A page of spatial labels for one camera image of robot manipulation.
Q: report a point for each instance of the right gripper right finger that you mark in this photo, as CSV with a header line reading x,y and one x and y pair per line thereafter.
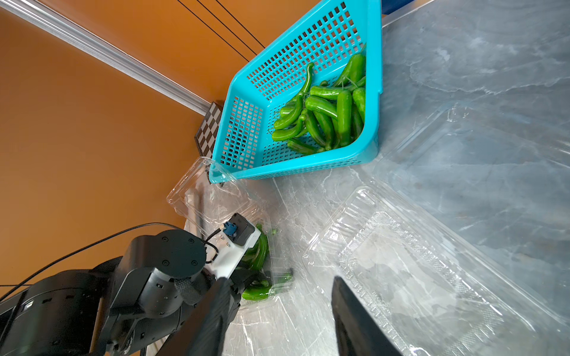
x,y
357,334

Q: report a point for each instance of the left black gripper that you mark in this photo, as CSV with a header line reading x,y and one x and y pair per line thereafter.
x,y
155,287

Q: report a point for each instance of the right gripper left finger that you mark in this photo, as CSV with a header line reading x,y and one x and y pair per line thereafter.
x,y
204,333

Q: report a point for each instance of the clear pepper container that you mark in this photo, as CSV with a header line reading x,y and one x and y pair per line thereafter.
x,y
262,274
497,180
427,290

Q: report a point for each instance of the clear pepper container front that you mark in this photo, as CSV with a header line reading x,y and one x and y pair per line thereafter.
x,y
262,274

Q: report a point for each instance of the teal plastic basket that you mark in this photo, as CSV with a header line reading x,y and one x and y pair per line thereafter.
x,y
263,91

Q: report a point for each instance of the black white checkerboard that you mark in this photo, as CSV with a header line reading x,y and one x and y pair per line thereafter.
x,y
205,137

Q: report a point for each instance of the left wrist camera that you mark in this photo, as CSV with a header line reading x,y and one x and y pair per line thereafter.
x,y
228,244

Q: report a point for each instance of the left aluminium frame post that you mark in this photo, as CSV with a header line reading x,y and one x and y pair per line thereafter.
x,y
59,26

